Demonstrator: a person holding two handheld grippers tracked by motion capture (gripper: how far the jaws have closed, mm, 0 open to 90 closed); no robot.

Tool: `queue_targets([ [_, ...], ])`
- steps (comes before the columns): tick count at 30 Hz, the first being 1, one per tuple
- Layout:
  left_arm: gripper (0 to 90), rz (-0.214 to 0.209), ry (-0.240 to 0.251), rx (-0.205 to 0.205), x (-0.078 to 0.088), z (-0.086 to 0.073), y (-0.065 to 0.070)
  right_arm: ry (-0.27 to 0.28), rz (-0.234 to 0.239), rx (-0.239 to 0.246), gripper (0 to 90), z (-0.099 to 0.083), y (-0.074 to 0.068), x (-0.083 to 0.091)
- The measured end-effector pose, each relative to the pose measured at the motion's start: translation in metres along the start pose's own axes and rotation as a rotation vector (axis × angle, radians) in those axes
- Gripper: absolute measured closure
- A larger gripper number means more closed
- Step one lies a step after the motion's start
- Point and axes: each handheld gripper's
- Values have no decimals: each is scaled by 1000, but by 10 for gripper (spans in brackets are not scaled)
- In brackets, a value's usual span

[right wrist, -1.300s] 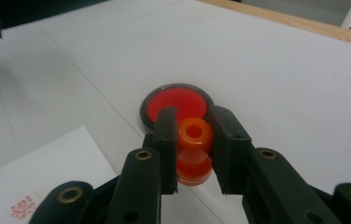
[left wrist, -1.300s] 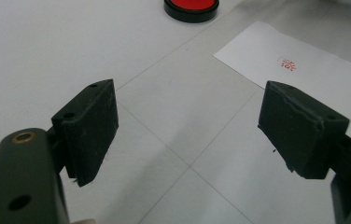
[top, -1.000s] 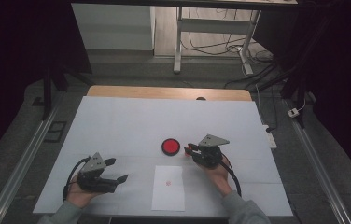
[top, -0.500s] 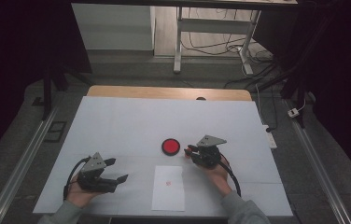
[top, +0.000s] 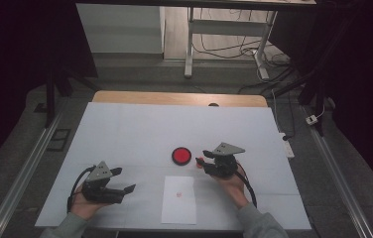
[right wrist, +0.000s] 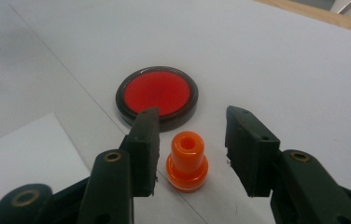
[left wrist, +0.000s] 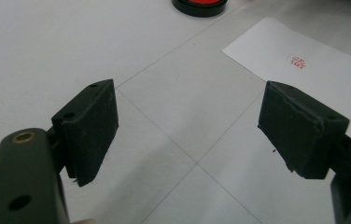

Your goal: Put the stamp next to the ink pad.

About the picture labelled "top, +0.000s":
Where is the person's right hand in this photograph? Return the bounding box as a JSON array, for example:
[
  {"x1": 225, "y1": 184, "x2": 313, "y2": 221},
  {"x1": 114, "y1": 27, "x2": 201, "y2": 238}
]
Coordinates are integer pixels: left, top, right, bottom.
[{"x1": 207, "y1": 161, "x2": 248, "y2": 210}]

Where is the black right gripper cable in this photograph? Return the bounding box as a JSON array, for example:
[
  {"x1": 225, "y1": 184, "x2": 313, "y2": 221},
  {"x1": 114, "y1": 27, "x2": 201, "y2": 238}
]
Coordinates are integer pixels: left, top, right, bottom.
[{"x1": 235, "y1": 163, "x2": 258, "y2": 208}]

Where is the black floor plate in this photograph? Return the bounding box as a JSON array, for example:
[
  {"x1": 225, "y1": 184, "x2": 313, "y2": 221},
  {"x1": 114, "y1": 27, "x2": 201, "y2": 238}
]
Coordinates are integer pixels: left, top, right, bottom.
[{"x1": 46, "y1": 128, "x2": 72, "y2": 153}]

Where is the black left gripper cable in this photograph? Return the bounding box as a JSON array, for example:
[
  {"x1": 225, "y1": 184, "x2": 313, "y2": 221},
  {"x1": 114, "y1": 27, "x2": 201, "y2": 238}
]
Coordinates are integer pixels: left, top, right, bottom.
[{"x1": 66, "y1": 165, "x2": 97, "y2": 214}]

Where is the white paper sheet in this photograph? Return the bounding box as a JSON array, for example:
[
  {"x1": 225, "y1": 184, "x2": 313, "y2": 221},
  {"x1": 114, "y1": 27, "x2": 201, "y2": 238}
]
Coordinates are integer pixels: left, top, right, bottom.
[{"x1": 161, "y1": 175, "x2": 197, "y2": 225}]

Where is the aluminium floor rail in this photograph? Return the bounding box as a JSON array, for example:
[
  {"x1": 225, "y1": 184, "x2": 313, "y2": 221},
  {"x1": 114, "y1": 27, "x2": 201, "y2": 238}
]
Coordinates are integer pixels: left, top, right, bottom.
[
  {"x1": 0, "y1": 108, "x2": 63, "y2": 238},
  {"x1": 302, "y1": 105, "x2": 373, "y2": 238}
]

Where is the tangle of floor cables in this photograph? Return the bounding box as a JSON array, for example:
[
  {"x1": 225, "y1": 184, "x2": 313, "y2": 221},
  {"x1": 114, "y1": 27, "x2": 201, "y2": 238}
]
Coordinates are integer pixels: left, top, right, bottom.
[{"x1": 192, "y1": 8, "x2": 293, "y2": 68}]

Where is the person's left hand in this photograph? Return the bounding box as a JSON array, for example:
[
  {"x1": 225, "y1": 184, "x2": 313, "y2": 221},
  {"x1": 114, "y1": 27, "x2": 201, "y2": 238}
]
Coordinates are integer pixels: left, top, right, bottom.
[{"x1": 71, "y1": 184, "x2": 113, "y2": 221}]

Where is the white cabinet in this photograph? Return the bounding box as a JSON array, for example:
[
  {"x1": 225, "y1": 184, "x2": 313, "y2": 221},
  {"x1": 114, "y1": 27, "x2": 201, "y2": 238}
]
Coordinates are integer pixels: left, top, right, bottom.
[{"x1": 75, "y1": 3, "x2": 166, "y2": 55}]

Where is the black metal stand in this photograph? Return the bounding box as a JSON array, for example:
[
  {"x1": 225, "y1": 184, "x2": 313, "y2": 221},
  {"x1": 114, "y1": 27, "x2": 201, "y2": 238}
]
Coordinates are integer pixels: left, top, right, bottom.
[
  {"x1": 44, "y1": 63, "x2": 100, "y2": 129},
  {"x1": 272, "y1": 62, "x2": 329, "y2": 137}
]

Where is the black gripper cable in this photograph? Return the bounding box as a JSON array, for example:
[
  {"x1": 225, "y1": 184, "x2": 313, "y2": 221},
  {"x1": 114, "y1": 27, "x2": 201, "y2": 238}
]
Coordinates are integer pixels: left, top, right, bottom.
[
  {"x1": 235, "y1": 163, "x2": 258, "y2": 208},
  {"x1": 66, "y1": 165, "x2": 97, "y2": 214}
]

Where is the white power strip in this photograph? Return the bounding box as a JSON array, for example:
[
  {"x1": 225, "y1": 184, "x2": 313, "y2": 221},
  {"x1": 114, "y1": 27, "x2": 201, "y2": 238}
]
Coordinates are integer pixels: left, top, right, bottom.
[{"x1": 278, "y1": 132, "x2": 296, "y2": 159}]

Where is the large white table cover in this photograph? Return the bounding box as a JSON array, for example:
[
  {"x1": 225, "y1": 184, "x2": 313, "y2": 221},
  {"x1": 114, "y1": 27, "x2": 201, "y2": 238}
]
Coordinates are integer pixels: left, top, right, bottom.
[{"x1": 35, "y1": 101, "x2": 312, "y2": 231}]

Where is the white desk frame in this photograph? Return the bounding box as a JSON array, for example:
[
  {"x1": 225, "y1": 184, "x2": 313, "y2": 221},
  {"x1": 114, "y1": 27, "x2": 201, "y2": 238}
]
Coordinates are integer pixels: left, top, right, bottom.
[{"x1": 184, "y1": 6, "x2": 279, "y2": 81}]

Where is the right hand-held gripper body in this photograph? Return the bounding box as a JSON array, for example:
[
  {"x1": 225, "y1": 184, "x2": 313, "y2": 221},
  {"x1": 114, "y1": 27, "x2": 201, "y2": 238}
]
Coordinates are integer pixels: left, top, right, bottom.
[{"x1": 203, "y1": 142, "x2": 246, "y2": 180}]

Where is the round red ink pad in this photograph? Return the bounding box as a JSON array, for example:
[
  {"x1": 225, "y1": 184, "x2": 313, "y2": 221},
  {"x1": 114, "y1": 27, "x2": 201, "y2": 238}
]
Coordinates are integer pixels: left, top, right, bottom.
[{"x1": 171, "y1": 147, "x2": 192, "y2": 167}]

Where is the wooden table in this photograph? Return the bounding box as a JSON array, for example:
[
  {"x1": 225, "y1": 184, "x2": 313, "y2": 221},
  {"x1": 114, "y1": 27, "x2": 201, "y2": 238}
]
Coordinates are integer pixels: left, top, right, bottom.
[{"x1": 91, "y1": 90, "x2": 269, "y2": 108}]

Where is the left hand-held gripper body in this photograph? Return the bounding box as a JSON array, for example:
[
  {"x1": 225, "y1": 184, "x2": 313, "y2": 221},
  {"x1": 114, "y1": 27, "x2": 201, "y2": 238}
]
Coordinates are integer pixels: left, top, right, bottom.
[{"x1": 80, "y1": 161, "x2": 125, "y2": 204}]

